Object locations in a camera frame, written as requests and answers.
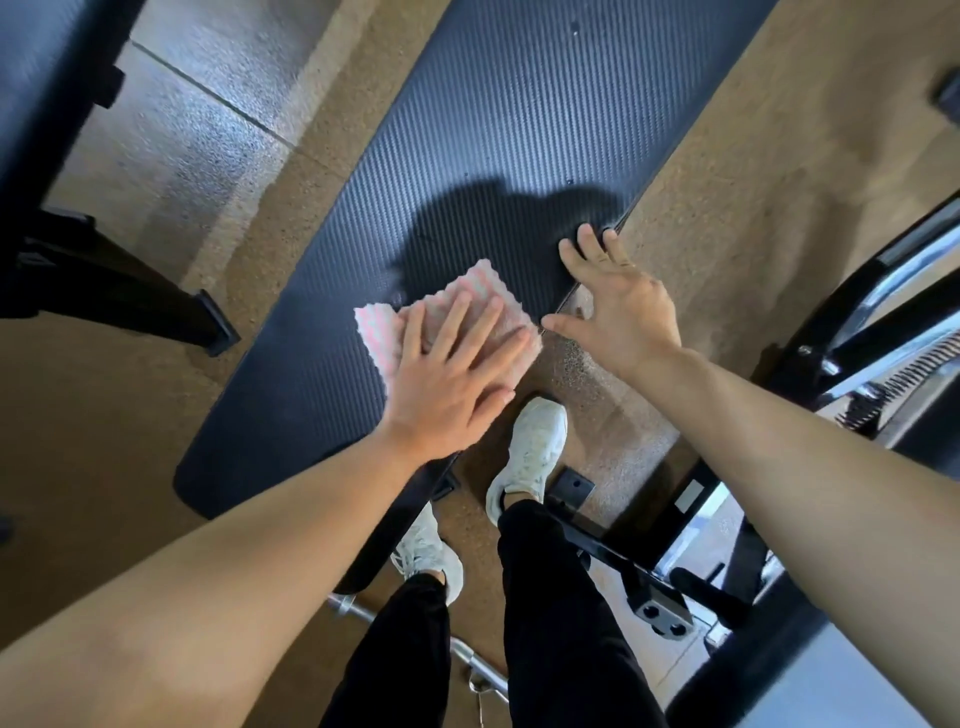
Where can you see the person's left hand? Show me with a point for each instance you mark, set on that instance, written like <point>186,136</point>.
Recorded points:
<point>439,390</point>

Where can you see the person's right hand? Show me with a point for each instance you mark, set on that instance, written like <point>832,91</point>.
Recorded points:
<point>630,315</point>

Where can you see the person's right middle finger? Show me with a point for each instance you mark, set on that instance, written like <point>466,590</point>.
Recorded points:
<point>592,241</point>

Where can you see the person's left thumb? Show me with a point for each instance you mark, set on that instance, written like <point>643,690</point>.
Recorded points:
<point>495,409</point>

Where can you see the person's left middle finger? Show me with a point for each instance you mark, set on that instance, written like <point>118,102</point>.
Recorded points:
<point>484,330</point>

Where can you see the person's left little finger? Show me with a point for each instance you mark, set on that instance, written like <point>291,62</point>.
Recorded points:
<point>414,334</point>

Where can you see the person's right thumb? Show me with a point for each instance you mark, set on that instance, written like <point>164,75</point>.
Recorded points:
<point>566,325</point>

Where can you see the pink white striped cleaning cloth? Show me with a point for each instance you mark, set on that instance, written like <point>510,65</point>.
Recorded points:
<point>375,330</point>

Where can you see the person's right forearm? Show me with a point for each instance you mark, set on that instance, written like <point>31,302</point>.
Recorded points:
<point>810,487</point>

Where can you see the person's left forearm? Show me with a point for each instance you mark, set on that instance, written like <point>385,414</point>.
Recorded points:
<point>225,585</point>

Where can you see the white right sneaker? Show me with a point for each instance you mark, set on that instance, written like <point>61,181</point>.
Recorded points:
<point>532,450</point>

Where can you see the white sneaker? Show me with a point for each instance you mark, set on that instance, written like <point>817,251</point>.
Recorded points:
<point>427,551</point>
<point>532,450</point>

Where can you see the black ribbed bench pad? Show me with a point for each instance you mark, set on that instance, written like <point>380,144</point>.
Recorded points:
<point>480,150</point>

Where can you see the white left sneaker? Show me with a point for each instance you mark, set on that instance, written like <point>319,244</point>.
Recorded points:
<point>427,551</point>

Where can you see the black bench support beam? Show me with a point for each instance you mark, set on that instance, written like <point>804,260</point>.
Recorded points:
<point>390,532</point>

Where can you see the person's black trousers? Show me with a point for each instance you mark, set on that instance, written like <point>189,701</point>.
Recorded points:
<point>555,622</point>

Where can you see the black steel rack base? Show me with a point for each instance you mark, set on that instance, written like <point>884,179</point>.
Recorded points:
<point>652,592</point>

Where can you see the chrome barbell bar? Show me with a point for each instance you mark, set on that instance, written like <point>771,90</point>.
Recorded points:
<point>472,660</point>

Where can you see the chrome bar with spring collar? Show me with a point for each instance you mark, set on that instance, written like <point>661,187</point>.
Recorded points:
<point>907,375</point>

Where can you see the black and grey equipment panel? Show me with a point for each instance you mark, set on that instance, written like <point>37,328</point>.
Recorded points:
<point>772,660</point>

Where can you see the small black floor object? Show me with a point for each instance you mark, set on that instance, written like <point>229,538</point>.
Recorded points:
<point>948,96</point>

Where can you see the black smooth weight bench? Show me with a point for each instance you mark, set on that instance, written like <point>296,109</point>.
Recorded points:
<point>52,112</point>

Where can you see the black rack frame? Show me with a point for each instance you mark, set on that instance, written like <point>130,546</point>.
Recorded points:
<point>862,337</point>

